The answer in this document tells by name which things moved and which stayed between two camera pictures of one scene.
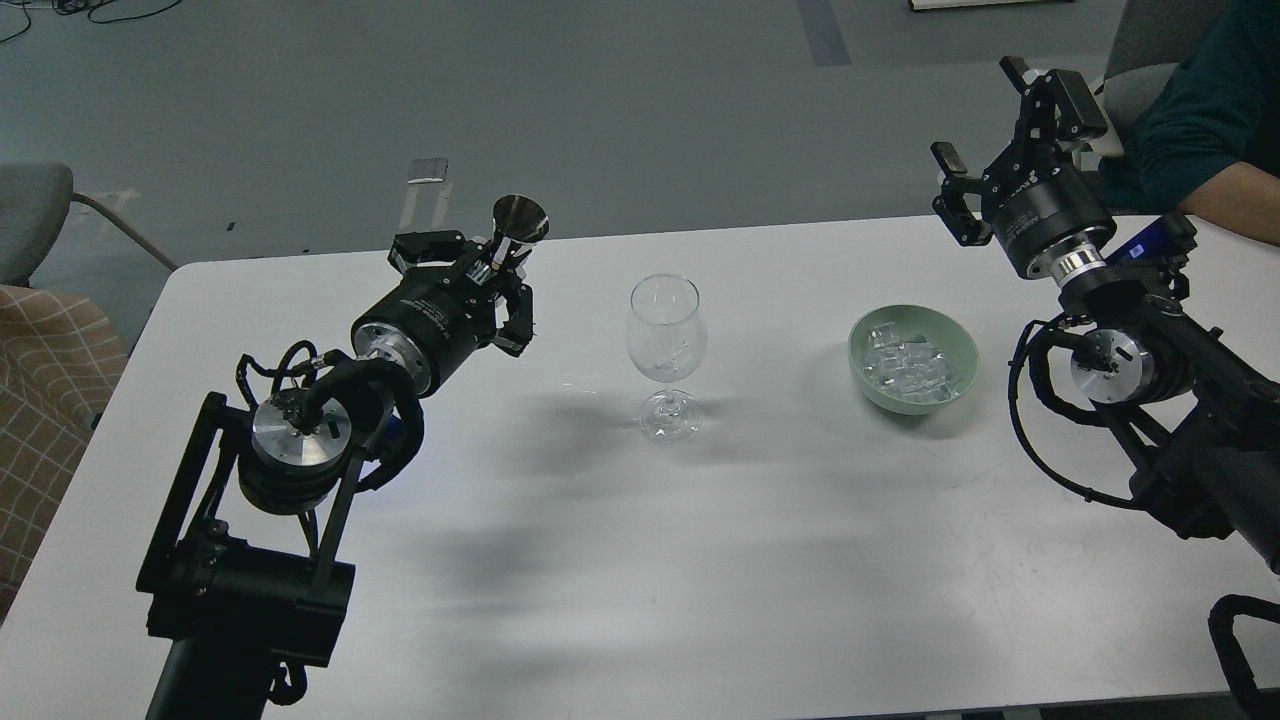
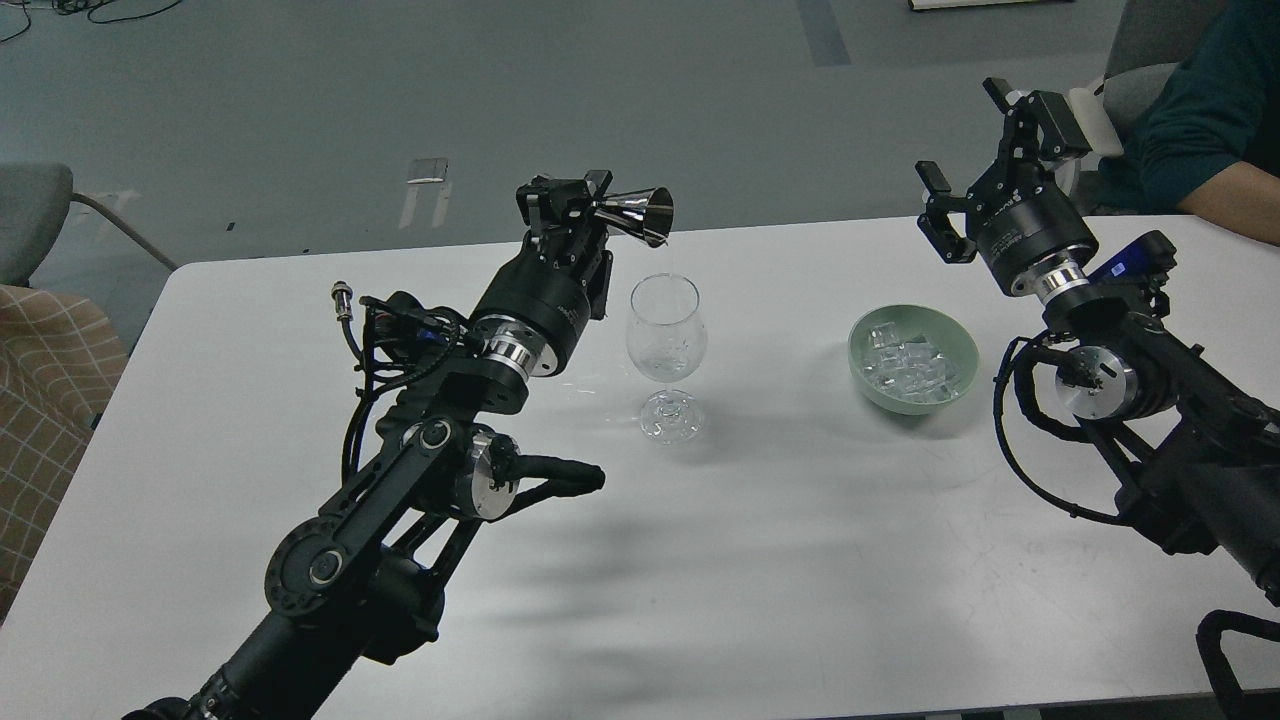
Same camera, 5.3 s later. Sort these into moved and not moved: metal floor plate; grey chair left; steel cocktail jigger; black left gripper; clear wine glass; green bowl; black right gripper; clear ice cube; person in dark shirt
Moved: black left gripper; steel cocktail jigger; black right gripper
Not moved: clear wine glass; green bowl; clear ice cube; grey chair left; metal floor plate; person in dark shirt
